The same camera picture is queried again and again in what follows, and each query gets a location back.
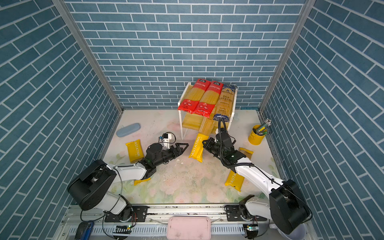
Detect wooden two-tier shelf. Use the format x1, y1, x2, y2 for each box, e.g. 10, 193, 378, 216
178, 85, 238, 140

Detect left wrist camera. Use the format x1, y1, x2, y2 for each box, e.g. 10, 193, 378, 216
159, 132, 176, 149

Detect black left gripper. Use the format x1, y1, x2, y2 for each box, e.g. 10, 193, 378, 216
152, 143, 189, 168

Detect yellow pasta bag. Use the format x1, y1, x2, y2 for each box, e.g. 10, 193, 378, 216
125, 138, 152, 186

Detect yellow Pastatime bag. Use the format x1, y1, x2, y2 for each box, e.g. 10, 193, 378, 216
225, 148, 254, 192
189, 117, 215, 163

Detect blue black handled tool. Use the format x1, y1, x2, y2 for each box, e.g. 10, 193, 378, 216
75, 222, 94, 240

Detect lavender mug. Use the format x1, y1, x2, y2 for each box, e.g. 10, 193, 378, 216
278, 224, 307, 240

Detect blue glasses case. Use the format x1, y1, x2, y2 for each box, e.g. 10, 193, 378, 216
116, 123, 141, 138

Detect pens in cup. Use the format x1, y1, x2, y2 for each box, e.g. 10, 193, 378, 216
254, 119, 272, 136

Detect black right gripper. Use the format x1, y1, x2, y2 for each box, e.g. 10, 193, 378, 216
202, 136, 226, 159

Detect pink tray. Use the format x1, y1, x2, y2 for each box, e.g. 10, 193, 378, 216
167, 216, 211, 240

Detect red spaghetti bag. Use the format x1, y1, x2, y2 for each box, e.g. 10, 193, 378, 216
178, 79, 211, 114
193, 81, 224, 118

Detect blue MoliPasta spaghetti bag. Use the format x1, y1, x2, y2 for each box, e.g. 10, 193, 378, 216
213, 84, 237, 122

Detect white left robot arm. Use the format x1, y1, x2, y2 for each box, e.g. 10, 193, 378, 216
68, 143, 189, 222

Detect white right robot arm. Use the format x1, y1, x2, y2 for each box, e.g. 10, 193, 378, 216
202, 128, 313, 235

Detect yellow pen cup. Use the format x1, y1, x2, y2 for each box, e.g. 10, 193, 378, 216
248, 125, 268, 146

